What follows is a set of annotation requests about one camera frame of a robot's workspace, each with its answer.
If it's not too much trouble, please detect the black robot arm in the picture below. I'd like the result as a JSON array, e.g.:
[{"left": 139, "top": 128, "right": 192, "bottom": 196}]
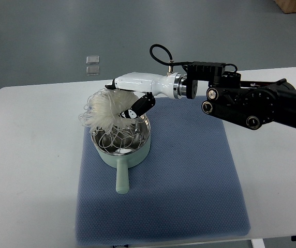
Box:
[{"left": 180, "top": 62, "right": 296, "bottom": 130}]

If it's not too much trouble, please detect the lower metal floor plate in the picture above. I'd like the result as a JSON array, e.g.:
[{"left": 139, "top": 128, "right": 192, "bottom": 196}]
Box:
[{"left": 86, "top": 65, "right": 100, "bottom": 75}]

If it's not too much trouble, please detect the upper metal floor plate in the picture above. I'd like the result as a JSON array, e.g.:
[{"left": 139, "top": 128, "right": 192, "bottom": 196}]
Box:
[{"left": 86, "top": 55, "right": 99, "bottom": 65}]

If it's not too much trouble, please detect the blue textured mat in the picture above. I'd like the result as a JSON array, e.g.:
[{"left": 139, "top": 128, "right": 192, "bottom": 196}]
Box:
[{"left": 76, "top": 96, "right": 250, "bottom": 246}]

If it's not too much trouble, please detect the metal floor plate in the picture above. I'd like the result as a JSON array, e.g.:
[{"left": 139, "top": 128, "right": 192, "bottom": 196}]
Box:
[
  {"left": 86, "top": 55, "right": 99, "bottom": 65},
  {"left": 86, "top": 65, "right": 100, "bottom": 75}
]

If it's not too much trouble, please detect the wooden box corner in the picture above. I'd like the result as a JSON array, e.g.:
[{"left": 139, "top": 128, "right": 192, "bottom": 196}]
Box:
[{"left": 274, "top": 0, "right": 296, "bottom": 14}]

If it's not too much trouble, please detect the mint green saucepan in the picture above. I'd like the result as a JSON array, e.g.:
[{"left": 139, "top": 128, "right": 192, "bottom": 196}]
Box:
[{"left": 91, "top": 115, "right": 151, "bottom": 194}]

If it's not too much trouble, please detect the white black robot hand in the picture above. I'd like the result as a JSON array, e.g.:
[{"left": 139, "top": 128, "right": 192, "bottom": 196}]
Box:
[{"left": 106, "top": 72, "right": 186, "bottom": 119}]

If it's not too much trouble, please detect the white vermicelli bundle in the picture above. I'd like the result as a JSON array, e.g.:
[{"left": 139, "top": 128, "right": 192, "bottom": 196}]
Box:
[{"left": 79, "top": 89, "right": 149, "bottom": 153}]

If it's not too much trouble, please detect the wire steaming rack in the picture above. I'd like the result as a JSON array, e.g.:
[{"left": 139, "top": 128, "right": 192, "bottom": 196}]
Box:
[{"left": 98, "top": 130, "right": 145, "bottom": 154}]

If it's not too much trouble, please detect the white table leg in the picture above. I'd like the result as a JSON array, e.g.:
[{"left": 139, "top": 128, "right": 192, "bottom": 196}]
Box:
[{"left": 251, "top": 239, "right": 265, "bottom": 248}]

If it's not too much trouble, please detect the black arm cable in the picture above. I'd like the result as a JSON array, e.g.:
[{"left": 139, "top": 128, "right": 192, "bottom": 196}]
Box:
[{"left": 149, "top": 44, "right": 190, "bottom": 75}]

